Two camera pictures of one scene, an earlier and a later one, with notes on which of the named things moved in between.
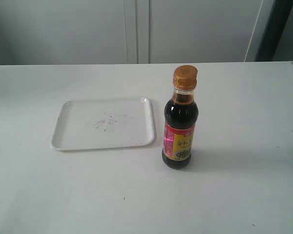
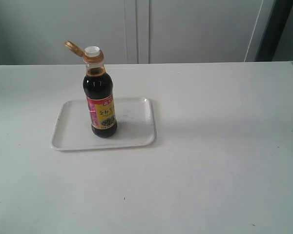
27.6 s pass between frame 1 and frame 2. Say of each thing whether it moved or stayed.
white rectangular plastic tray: stayed
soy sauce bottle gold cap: moved
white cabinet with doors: stayed
